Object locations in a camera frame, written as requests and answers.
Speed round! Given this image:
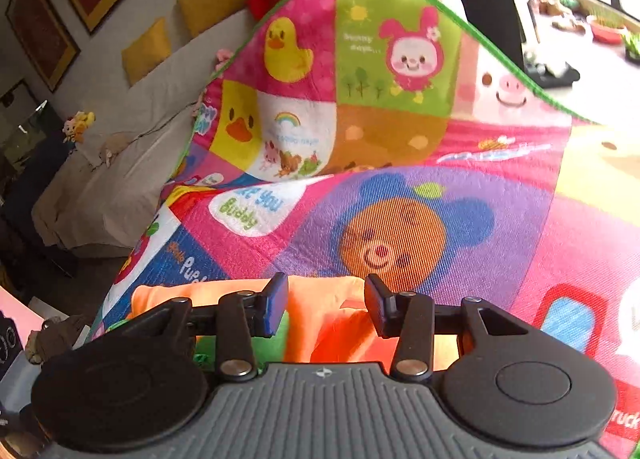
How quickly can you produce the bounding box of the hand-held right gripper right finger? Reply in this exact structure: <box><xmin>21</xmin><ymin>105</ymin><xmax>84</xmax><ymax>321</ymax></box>
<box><xmin>364</xmin><ymin>273</ymin><xmax>538</xmax><ymax>384</ymax></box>

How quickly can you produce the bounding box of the green cloth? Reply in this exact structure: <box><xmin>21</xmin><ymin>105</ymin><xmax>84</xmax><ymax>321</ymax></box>
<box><xmin>192</xmin><ymin>311</ymin><xmax>292</xmax><ymax>371</ymax></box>

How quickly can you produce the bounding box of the printed cartoon blanket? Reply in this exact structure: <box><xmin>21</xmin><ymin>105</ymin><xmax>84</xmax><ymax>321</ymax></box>
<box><xmin>87</xmin><ymin>0</ymin><xmax>640</xmax><ymax>459</ymax></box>

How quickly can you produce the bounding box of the beige plush toy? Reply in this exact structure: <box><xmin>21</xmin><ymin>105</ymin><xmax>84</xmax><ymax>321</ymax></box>
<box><xmin>98</xmin><ymin>132</ymin><xmax>134</xmax><ymax>168</ymax></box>

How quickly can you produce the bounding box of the red basin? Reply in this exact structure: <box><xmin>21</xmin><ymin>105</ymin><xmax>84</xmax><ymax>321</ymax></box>
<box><xmin>586</xmin><ymin>14</ymin><xmax>629</xmax><ymax>45</ymax></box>

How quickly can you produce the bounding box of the thin dark cable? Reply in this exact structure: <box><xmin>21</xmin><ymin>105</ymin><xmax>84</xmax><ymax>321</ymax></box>
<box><xmin>134</xmin><ymin>102</ymin><xmax>202</xmax><ymax>141</ymax></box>

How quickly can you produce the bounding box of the orange garment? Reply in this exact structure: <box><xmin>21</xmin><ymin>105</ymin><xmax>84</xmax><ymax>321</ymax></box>
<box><xmin>127</xmin><ymin>275</ymin><xmax>461</xmax><ymax>372</ymax></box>

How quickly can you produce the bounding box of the pink box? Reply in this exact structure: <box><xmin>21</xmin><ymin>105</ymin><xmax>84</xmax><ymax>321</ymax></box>
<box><xmin>0</xmin><ymin>286</ymin><xmax>46</xmax><ymax>336</ymax></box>

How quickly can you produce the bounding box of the dark glass cabinet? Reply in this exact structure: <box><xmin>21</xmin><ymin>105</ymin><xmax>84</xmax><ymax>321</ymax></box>
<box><xmin>0</xmin><ymin>80</ymin><xmax>76</xmax><ymax>177</ymax></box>

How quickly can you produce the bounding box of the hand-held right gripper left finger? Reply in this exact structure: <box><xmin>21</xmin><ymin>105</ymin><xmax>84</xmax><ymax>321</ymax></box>
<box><xmin>127</xmin><ymin>272</ymin><xmax>291</xmax><ymax>383</ymax></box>

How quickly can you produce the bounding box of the yellow plush toy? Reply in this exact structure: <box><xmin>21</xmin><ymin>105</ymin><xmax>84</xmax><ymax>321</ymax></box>
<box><xmin>62</xmin><ymin>110</ymin><xmax>96</xmax><ymax>144</ymax></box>

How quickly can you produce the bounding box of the brown crumpled cloth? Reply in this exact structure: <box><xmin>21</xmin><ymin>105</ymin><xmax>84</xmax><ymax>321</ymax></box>
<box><xmin>25</xmin><ymin>314</ymin><xmax>92</xmax><ymax>366</ymax></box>

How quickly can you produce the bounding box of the grey covered sofa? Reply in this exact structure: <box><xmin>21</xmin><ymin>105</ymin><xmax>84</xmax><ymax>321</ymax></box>
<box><xmin>32</xmin><ymin>6</ymin><xmax>261</xmax><ymax>260</ymax></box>

